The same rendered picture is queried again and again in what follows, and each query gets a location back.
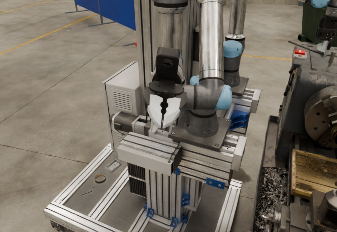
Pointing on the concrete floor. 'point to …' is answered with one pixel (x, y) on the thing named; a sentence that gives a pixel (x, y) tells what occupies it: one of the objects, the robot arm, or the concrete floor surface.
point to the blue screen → (107, 0)
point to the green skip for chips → (312, 24)
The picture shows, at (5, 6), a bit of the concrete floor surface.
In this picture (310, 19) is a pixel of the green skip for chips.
